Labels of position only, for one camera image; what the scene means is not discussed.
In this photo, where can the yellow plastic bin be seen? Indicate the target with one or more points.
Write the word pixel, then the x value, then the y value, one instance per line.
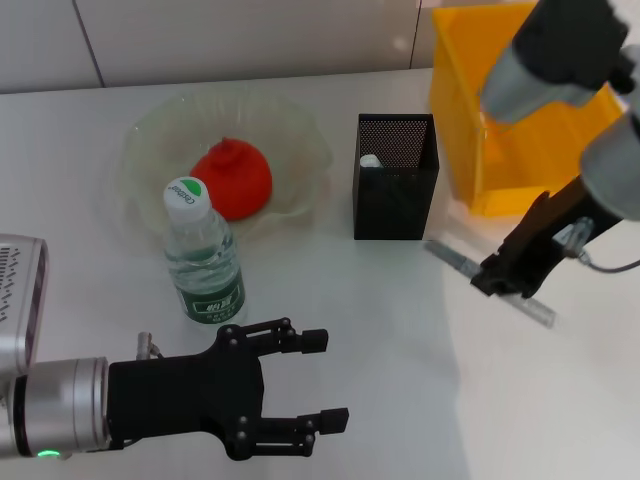
pixel 465 100

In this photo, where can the orange fruit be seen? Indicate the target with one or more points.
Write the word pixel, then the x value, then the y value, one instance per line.
pixel 235 185

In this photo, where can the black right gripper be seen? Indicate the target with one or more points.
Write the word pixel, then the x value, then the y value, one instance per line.
pixel 545 235

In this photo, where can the clear water bottle green label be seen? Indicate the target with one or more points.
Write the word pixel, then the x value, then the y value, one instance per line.
pixel 205 270

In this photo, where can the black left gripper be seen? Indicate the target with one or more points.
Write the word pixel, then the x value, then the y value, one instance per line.
pixel 185 395

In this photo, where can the silver black left wrist box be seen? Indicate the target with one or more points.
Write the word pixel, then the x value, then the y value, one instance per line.
pixel 20 300

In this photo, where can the grey pen clear cap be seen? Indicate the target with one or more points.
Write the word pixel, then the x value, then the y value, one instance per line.
pixel 452 257

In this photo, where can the silver black right wrist box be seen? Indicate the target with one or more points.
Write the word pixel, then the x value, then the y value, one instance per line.
pixel 555 55

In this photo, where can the green pen white cap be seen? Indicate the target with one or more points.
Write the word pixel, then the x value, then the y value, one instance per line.
pixel 370 161

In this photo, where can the silver black wrist box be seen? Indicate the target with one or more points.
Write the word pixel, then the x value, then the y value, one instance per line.
pixel 555 55
pixel 20 300

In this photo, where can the clear green glass fruit plate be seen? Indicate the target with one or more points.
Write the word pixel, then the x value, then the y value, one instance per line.
pixel 295 145

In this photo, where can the black mesh pen holder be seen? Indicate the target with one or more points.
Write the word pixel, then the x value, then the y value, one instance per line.
pixel 395 205

